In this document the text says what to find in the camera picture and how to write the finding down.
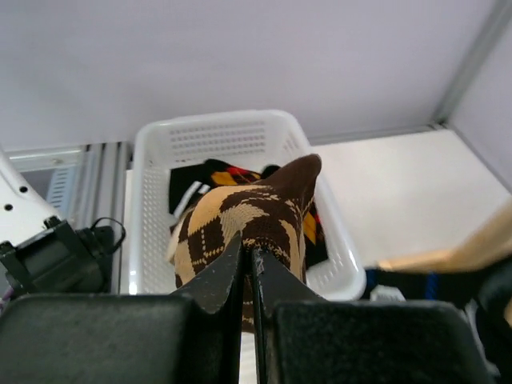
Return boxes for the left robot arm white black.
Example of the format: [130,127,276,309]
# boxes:
[1,153,126,303]

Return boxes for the black red yellow argyle sock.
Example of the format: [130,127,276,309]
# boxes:
[168,159,328,269]

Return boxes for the black blue sock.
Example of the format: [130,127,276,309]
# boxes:
[362,256,511,383]

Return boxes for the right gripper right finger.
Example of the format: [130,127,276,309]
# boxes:
[251,249,492,383]

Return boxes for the brown tan argyle sock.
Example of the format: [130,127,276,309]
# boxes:
[166,154,323,335]

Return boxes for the wooden clothes rack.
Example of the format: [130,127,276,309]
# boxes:
[378,201,511,273]

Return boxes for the white plastic basket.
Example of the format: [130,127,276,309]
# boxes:
[120,110,366,301]

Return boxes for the aluminium rail frame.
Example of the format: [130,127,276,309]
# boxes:
[1,142,131,295]

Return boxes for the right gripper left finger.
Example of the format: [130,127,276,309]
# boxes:
[1,238,243,383]

